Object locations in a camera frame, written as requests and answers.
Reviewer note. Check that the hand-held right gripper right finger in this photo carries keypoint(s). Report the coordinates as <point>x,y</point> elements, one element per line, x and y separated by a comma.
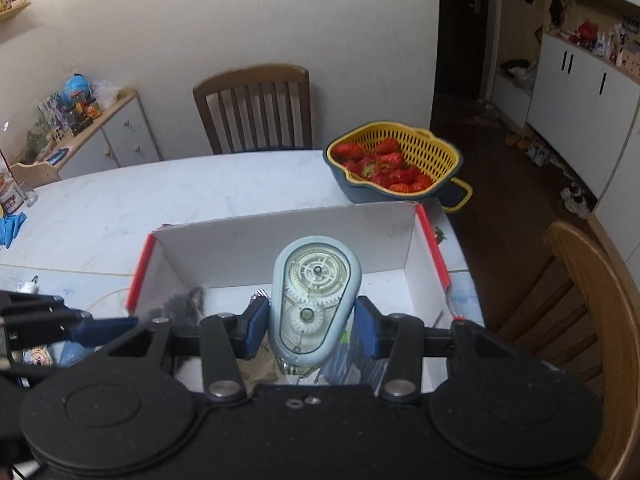
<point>367,330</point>

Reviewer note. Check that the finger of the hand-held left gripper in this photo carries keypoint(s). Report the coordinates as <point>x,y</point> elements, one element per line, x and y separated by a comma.
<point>102,331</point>

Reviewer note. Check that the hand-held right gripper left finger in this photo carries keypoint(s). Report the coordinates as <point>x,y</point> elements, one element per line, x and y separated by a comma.
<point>257,327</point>

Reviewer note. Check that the light blue correction tape dispenser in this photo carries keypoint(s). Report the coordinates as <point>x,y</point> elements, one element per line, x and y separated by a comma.
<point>315,300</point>

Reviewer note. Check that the white cardboard box red edges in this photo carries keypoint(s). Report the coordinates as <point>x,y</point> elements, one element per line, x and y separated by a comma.
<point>300,250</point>

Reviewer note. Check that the blue cloth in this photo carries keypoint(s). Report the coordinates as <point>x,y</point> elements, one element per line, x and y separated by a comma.
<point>12,227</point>

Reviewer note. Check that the loose strawberry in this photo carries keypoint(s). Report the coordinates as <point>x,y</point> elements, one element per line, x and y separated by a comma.
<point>439,234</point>

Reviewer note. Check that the drinking glass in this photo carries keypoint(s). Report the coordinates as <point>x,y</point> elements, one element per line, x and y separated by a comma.
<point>31,198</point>

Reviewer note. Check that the pile of strawberries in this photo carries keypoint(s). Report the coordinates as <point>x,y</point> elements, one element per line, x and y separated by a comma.
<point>385,170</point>

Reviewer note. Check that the yellow colander basket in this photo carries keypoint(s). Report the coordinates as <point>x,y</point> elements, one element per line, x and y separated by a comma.
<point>425,145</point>

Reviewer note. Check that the white sideboard wooden top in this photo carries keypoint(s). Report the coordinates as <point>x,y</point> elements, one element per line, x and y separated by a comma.
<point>120,135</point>

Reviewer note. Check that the dark printed box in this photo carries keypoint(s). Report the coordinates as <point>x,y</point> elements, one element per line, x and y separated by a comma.
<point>84,117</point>

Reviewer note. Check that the purple printed box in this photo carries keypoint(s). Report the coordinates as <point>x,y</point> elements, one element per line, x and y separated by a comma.
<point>52,110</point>

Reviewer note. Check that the light wooden chair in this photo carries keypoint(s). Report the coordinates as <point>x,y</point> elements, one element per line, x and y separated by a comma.
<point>580,270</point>

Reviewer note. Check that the clear plastic bag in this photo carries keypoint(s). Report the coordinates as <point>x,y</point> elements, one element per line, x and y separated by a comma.
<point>106,94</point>

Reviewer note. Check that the blue globe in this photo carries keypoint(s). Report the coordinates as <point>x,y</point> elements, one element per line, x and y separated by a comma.
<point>77,87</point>

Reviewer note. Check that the brown shoes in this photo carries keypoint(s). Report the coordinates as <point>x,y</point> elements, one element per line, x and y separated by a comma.
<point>517,141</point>

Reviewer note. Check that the dark wooden chair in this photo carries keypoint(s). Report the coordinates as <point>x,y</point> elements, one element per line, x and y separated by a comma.
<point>250,85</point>

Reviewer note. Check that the black and white shoes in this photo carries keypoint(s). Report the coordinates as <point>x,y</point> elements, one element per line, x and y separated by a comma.
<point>577,201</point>

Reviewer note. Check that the low white shoe bench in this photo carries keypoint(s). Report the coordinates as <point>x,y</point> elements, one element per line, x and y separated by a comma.
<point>510,100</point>

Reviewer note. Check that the white lower cabinet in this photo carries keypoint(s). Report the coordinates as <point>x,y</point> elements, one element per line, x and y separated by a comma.
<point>575,105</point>

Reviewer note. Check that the dark door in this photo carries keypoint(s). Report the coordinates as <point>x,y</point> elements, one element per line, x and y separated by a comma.
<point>465,25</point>

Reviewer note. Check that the red item on cabinet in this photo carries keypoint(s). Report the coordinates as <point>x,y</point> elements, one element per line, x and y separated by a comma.
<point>588,31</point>

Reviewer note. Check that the small black hanging bag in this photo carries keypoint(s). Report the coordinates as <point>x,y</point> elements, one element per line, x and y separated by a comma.
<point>556,9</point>

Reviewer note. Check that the wooden wall shelf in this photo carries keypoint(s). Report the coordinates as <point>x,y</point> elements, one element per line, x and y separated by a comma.
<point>12,10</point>

